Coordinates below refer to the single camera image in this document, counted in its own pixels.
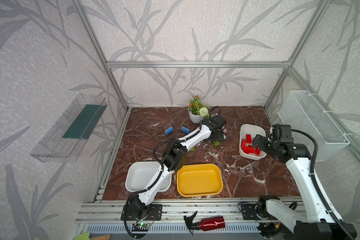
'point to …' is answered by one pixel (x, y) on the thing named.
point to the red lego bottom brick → (257, 152)
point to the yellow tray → (199, 179)
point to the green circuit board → (141, 225)
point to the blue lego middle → (185, 130)
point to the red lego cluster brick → (243, 143)
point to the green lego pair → (192, 149)
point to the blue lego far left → (169, 130)
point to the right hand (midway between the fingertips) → (261, 139)
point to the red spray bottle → (208, 223)
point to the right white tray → (253, 130)
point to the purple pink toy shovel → (225, 130)
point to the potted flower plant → (196, 111)
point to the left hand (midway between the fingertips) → (218, 135)
